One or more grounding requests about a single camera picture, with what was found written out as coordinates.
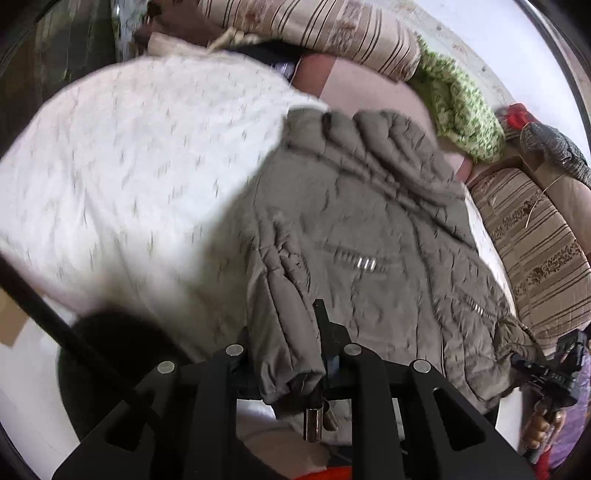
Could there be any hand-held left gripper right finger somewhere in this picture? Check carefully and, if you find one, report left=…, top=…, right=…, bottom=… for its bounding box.
left=313, top=299, right=546, bottom=480

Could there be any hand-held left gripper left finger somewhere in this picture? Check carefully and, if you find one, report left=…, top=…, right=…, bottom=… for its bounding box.
left=52, top=344, right=260, bottom=480

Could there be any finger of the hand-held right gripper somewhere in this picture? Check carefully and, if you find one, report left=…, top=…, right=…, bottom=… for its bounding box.
left=510, top=353, right=553, bottom=374
left=524, top=372, right=561, bottom=394

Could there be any olive padded hooded jacket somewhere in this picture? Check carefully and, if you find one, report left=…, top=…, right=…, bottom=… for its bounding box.
left=244, top=107, right=542, bottom=441

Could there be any person's purple-sleeved right forearm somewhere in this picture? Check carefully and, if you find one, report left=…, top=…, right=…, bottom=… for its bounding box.
left=547, top=392, right=591, bottom=480

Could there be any person's right hand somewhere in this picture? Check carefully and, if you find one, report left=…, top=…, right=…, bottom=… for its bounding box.
left=519, top=399, right=568, bottom=459

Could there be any striped floral sofa cushion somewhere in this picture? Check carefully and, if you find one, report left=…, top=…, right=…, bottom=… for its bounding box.
left=465, top=166, right=591, bottom=344

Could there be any person's red clothing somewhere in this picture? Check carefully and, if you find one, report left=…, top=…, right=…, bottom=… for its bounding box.
left=293, top=465, right=365, bottom=480

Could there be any thin straw stalk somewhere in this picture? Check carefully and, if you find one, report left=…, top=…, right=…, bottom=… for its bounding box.
left=523, top=173, right=570, bottom=230

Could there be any brown cardboard box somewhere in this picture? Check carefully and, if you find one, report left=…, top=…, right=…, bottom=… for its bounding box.
left=516, top=151, right=591, bottom=197

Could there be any white leaf-print quilt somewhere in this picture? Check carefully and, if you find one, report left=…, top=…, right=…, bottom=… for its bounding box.
left=0, top=50, right=333, bottom=326

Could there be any grey knit cloth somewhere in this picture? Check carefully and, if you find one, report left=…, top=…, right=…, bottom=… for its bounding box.
left=521, top=121, right=591, bottom=186

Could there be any red object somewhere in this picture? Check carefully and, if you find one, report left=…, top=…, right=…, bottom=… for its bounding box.
left=495, top=103, right=537, bottom=140

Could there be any pink blanket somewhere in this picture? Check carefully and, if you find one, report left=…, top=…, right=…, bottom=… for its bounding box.
left=290, top=53, right=472, bottom=186

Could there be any green patterned blanket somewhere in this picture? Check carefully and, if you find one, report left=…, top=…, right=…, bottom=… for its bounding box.
left=407, top=37, right=507, bottom=163

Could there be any dark cloth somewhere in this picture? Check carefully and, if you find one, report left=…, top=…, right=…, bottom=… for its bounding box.
left=239, top=41, right=303, bottom=81

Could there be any striped beige pillow on top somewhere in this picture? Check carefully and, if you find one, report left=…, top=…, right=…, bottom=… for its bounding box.
left=198, top=0, right=422, bottom=83

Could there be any cream cloth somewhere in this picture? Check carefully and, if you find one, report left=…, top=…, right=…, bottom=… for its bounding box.
left=147, top=27, right=262, bottom=60

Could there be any brown cloth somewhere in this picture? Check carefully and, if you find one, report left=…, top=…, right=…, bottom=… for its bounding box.
left=133, top=0, right=211, bottom=47

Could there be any printed plastic packet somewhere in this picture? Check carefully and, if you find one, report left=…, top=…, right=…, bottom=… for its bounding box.
left=112, top=0, right=155, bottom=62

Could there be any wooden door with patterned glass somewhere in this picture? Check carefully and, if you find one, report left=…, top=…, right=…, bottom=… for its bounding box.
left=0, top=0, right=118, bottom=155

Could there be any black cable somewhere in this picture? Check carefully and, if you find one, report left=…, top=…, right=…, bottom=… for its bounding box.
left=0, top=253, right=155, bottom=409

